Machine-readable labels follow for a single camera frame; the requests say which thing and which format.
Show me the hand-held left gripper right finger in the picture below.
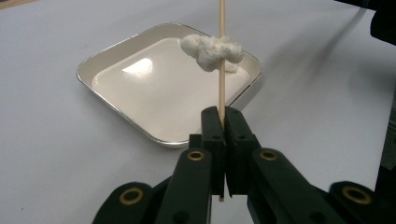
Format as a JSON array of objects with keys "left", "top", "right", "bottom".
[{"left": 223, "top": 106, "right": 347, "bottom": 224}]

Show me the wooden table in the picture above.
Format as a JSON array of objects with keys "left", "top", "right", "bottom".
[{"left": 0, "top": 0, "right": 32, "bottom": 9}]

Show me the wooden skewer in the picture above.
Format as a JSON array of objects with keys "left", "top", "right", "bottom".
[{"left": 218, "top": 0, "right": 227, "bottom": 203}]

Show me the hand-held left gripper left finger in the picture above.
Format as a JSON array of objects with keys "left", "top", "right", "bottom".
[{"left": 155, "top": 105, "right": 227, "bottom": 224}]

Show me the white fluffy food piece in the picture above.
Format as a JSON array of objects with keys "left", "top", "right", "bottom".
[
  {"left": 179, "top": 33, "right": 224, "bottom": 73},
  {"left": 223, "top": 60, "right": 240, "bottom": 75},
  {"left": 219, "top": 35, "right": 246, "bottom": 64}
]

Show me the square metal tray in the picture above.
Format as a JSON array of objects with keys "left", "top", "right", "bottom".
[{"left": 76, "top": 21, "right": 262, "bottom": 149}]

